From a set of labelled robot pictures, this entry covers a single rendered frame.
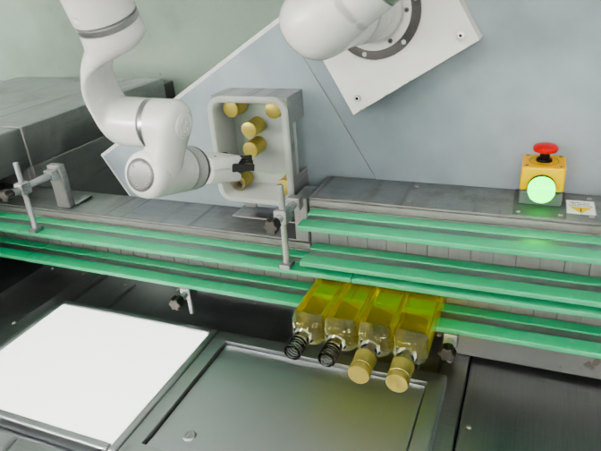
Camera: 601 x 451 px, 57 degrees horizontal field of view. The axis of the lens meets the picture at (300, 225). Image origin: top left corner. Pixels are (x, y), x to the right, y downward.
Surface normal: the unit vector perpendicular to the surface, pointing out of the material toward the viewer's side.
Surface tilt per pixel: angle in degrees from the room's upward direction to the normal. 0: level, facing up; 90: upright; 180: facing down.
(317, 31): 20
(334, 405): 90
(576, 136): 0
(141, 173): 15
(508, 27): 0
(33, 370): 90
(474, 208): 90
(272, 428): 90
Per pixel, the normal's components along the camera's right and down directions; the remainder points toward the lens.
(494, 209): -0.07, -0.90
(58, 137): 0.92, 0.11
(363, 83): -0.36, 0.35
